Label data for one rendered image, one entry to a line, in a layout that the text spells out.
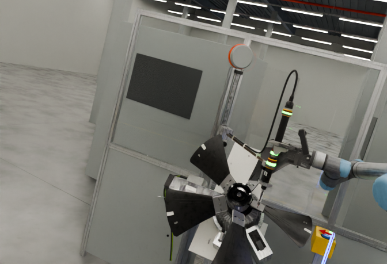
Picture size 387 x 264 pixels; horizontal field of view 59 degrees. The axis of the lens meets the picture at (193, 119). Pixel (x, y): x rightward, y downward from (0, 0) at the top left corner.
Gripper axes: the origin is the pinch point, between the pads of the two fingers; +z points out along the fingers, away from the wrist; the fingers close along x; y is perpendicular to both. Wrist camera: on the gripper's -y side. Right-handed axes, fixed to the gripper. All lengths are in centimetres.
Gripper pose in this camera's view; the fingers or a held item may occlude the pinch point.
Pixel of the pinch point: (271, 140)
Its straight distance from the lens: 163.5
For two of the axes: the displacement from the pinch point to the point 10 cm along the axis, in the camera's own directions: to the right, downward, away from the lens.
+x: 3.3, -0.6, 9.4
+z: -9.1, -3.0, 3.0
